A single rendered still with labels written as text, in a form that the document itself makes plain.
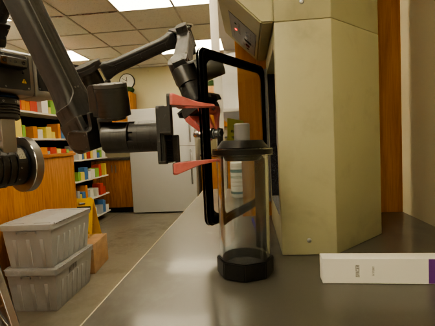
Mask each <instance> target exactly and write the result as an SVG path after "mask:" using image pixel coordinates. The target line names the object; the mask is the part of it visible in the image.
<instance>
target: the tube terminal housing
mask: <svg viewBox="0 0 435 326"><path fill-rule="evenodd" d="M273 17H274V22H273V28H272V31H271V37H270V41H269V46H268V50H267V56H266V61H265V62H266V67H267V75H268V74H274V80H275V97H276V112H277V125H278V146H277V149H278V183H279V195H275V196H279V201H280V215H279V214H278V211H277V209H276V206H275V204H274V201H273V198H272V188H271V200H272V203H271V210H272V220H273V224H274V228H275V231H276V234H277V238H278V241H279V244H280V248H281V251H282V255H313V254H339V253H341V252H343V251H345V250H347V249H349V248H351V247H353V246H356V245H358V244H360V243H362V242H365V241H367V240H369V239H371V238H373V237H375V236H377V235H379V234H381V233H382V226H381V156H380V119H379V48H378V18H377V0H273Z"/></svg>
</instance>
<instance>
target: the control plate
mask: <svg viewBox="0 0 435 326"><path fill-rule="evenodd" d="M229 19H230V27H231V32H232V37H233V38H234V39H236V40H237V41H238V42H239V43H240V44H241V45H243V46H244V47H245V48H246V49H247V46H246V45H245V44H248V43H247V42H246V41H245V40H244V38H245V39H246V31H247V32H248V34H247V35H248V36H247V38H248V40H247V41H248V42H249V43H250V44H251V46H250V45H249V44H248V46H249V47H250V48H248V49H249V50H248V49H247V50H248V51H249V52H250V53H251V54H252V55H253V56H255V47H256V35H255V34H254V33H253V32H252V31H251V30H250V29H248V28H247V27H246V26H245V25H244V24H243V23H242V22H241V21H240V20H239V19H238V18H236V17H235V16H234V15H233V14H232V13H231V12H229ZM234 22H235V23H236V24H237V25H235V24H234ZM235 28H236V29H237V30H238V31H237V30H236V29H235Z"/></svg>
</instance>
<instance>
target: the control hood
mask: <svg viewBox="0 0 435 326"><path fill-rule="evenodd" d="M218 1H219V7H220V10H221V16H222V20H223V25H224V29H225V32H226V33H227V34H228V35H229V36H230V37H231V38H232V39H233V40H234V41H235V42H236V43H237V44H239V45H240V46H241V47H242V48H243V49H244V50H246V51H247V52H248V53H249V54H250V55H251V56H252V57H253V58H254V59H255V60H258V61H265V59H266V56H267V50H268V46H269V41H270V37H271V31H272V28H273V22H274V17H273V0H218ZM229 12H231V13H232V14H233V15H234V16H235V17H236V18H238V19H239V20H240V21H241V22H242V23H243V24H244V25H245V26H246V27H247V28H248V29H250V30H251V31H252V32H253V33H254V34H255V35H256V47H255V56H253V55H252V54H251V53H250V52H249V51H248V50H247V49H246V48H245V47H244V46H243V45H241V44H240V43H239V42H238V41H237V40H236V39H234V38H233V37H232V32H231V27H230V19H229Z"/></svg>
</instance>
